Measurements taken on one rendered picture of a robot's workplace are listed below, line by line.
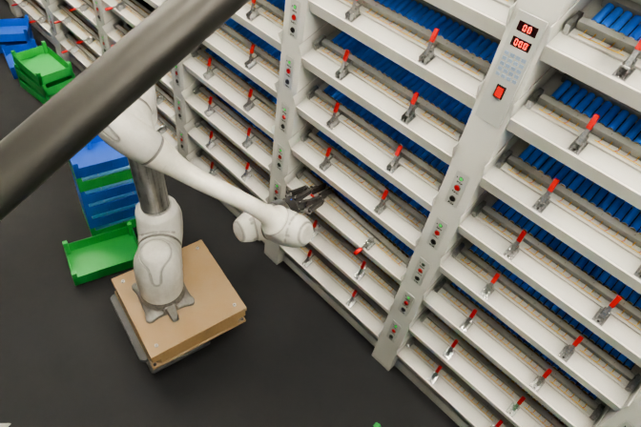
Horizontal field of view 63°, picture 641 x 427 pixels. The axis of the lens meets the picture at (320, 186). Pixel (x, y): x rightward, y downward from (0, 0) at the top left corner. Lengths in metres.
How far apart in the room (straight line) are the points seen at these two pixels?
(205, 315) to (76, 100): 1.78
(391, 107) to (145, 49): 1.34
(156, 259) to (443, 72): 1.09
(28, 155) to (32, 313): 2.25
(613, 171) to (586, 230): 0.19
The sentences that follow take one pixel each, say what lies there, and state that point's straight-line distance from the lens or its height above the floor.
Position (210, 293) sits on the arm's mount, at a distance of 2.05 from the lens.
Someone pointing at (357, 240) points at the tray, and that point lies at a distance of 1.94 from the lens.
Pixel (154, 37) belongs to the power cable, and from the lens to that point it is 0.26.
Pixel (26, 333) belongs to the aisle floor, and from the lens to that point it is 2.45.
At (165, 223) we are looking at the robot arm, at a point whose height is 0.56.
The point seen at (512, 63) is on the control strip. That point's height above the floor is 1.45.
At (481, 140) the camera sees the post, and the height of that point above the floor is 1.22.
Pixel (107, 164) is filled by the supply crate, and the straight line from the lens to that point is 2.36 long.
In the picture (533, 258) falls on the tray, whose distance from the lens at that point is 1.55.
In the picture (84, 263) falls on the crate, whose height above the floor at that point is 0.00.
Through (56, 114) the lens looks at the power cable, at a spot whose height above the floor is 1.86.
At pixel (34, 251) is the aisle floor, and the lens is 2.70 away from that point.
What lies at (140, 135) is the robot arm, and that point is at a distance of 1.47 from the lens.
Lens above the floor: 2.01
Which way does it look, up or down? 44 degrees down
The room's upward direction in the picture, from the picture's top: 10 degrees clockwise
